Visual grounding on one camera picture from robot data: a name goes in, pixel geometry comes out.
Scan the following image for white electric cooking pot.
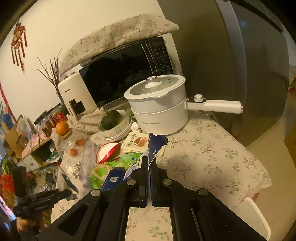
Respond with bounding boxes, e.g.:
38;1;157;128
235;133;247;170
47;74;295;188
124;74;243;136

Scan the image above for clear plastic bottle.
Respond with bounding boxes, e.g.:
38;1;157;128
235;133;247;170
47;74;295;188
79;140;97;189

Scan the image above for clear glass jar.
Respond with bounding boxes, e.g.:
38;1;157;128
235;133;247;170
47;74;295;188
51;128;88;158

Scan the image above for dry twig bouquet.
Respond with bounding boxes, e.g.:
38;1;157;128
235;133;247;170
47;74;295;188
37;49;62;92

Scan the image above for floral tablecloth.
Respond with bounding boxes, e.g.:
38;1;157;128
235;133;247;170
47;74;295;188
51;111;271;240

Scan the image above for green snack wrapper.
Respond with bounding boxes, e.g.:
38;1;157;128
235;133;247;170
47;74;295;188
90;153;142;189

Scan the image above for red wall ornament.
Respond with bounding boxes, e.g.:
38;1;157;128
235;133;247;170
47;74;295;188
11;21;28;73

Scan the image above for cork jar lid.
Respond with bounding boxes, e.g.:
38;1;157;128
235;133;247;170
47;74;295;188
60;128;72;140

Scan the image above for white plastic trash bin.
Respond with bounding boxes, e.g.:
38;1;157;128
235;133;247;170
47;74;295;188
232;197;271;240

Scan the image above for large orange fruit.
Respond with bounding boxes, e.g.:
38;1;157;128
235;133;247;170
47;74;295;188
56;121;69;136

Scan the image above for dark green squash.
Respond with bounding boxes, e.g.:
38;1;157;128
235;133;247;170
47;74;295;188
101;110;122;130

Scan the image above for person's left hand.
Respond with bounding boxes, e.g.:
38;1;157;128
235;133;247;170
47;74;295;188
16;217;47;232

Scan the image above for white air fryer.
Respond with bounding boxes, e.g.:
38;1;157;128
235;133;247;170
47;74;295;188
58;72;97;119

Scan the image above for red label spice jar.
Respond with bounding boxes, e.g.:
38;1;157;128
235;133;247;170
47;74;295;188
53;111;67;123

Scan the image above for garlic bulb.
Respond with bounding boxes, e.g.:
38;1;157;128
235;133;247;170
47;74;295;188
131;122;142;133

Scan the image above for floral microwave cover cloth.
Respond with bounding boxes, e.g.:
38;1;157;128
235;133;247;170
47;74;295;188
60;14;179;74

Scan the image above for blue white carton box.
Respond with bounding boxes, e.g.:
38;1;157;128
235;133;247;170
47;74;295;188
124;133;168;180

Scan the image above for blue snack box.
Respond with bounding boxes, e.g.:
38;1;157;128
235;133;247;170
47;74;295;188
101;167;126;192

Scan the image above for small tangerine in jar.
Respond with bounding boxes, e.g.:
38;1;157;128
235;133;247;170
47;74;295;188
70;148;78;157

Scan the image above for black microwave oven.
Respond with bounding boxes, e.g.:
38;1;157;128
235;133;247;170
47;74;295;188
79;37;173;108

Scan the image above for white orange sauce packet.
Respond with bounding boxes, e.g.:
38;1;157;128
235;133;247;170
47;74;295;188
121;132;149;153

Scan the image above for white stacked bowls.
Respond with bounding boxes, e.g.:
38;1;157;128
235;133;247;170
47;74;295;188
99;110;133;141

